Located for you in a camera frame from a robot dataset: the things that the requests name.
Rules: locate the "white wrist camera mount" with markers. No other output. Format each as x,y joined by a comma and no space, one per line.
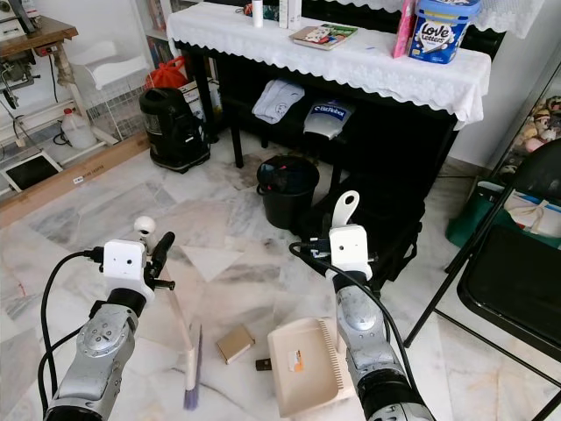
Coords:
123,260
349,247

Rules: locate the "grey bag with blue logo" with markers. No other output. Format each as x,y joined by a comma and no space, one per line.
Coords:
329,119

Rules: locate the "black canister vacuum cleaner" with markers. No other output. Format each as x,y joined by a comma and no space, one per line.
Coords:
173,130

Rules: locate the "black floor bag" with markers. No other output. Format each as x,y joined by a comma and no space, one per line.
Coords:
390,228

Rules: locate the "beige broom with purple bristles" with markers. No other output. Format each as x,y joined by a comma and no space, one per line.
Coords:
190,364

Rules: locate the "white plastic jug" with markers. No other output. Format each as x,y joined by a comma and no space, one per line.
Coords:
77,132

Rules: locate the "blue Love Letters tub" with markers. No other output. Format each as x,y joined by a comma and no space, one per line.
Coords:
443,33

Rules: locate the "colourful paperback book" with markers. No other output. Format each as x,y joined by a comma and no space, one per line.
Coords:
324,36

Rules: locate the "red plastic bag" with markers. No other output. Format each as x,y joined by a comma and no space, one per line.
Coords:
166,74

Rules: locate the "small brown cardboard piece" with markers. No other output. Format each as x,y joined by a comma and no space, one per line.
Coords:
235,344

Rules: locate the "wooden sewing machine table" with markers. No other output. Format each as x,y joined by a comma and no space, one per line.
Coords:
39,37

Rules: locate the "black plastic bucket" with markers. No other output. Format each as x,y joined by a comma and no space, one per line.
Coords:
287,202

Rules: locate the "pink slim packet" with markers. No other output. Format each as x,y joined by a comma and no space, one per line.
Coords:
406,28

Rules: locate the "long wooden plank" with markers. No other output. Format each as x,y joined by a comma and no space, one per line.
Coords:
79,180

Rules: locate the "black folding chair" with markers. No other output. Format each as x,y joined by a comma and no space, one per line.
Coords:
513,285

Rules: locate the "plush toy pile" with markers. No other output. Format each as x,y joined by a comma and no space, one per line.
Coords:
539,127

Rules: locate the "white-framed dark tablet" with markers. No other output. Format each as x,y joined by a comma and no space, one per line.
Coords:
31,171

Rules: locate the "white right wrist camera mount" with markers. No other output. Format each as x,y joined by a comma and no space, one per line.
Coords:
349,247

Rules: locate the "white lace top cloth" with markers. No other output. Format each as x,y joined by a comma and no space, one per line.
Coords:
513,13

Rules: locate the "folded white shirt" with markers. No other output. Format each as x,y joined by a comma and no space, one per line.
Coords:
278,100

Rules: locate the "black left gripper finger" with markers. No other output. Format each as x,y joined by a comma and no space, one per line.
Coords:
164,250

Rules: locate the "white lace piano cloth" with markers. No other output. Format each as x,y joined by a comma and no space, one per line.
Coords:
372,70

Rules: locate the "small white bottle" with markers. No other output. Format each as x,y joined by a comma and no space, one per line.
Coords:
257,12

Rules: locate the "green plastic bin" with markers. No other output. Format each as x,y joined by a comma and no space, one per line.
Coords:
465,224

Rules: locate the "small dark brown scrap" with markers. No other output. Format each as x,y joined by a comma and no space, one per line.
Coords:
263,364

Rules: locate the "white upright box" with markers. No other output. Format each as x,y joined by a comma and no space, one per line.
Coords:
290,10

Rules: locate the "white bookshelf with books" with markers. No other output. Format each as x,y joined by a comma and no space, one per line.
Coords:
158,26

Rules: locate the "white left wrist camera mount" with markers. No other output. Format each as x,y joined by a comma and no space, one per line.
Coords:
123,260

